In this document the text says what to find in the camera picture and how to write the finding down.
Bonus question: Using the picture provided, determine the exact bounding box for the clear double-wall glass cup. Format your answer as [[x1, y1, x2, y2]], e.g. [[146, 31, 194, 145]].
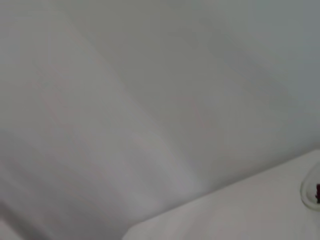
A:
[[299, 162, 320, 210]]

